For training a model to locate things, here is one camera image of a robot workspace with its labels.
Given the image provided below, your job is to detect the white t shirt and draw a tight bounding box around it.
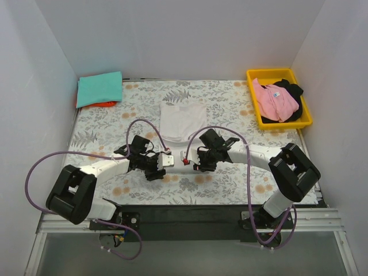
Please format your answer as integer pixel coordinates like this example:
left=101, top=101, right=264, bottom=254
left=159, top=102, right=208, bottom=174

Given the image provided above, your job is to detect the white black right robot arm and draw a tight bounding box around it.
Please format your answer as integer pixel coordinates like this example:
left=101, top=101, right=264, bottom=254
left=183, top=126, right=321, bottom=229

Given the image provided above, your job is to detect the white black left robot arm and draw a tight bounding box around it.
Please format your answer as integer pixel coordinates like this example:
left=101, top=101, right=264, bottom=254
left=45, top=135, right=174, bottom=230

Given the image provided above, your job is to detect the floral patterned table mat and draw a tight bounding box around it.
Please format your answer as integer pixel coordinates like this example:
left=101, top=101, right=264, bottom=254
left=64, top=80, right=301, bottom=205

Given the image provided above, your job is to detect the orange folded t shirt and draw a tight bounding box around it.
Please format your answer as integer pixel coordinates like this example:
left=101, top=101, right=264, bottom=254
left=75, top=93, right=118, bottom=108

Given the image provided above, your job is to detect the pink t shirt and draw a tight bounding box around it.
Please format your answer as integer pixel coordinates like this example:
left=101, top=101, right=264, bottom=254
left=252, top=78, right=300, bottom=122

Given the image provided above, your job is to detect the teal folded t shirt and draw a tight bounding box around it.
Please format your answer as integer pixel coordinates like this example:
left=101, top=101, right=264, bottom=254
left=75, top=71, right=122, bottom=108

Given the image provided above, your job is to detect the black t shirt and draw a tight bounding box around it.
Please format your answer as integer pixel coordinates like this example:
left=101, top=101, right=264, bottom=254
left=261, top=79, right=304, bottom=124

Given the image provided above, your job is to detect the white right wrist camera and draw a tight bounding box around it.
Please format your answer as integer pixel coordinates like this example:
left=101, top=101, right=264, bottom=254
left=180, top=149, right=201, bottom=171

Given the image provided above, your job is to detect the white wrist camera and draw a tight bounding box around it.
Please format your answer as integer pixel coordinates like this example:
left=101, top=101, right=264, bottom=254
left=157, top=153, right=175, bottom=170
left=180, top=149, right=201, bottom=171

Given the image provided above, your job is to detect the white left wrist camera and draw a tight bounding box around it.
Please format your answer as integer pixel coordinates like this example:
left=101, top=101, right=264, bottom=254
left=157, top=153, right=175, bottom=170

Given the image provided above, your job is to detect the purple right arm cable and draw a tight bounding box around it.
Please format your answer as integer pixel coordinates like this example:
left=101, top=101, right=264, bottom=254
left=183, top=125, right=298, bottom=250

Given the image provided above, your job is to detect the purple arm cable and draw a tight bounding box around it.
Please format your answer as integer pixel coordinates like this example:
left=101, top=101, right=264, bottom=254
left=183, top=125, right=298, bottom=250
left=24, top=118, right=172, bottom=261

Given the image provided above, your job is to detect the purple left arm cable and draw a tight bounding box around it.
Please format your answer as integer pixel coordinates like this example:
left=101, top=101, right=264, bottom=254
left=24, top=118, right=172, bottom=261

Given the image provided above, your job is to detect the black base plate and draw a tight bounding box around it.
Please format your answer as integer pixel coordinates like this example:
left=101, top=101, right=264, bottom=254
left=51, top=203, right=328, bottom=244

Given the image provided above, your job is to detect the aluminium frame rail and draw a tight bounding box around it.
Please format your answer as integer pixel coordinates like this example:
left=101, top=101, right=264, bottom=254
left=25, top=205, right=359, bottom=275

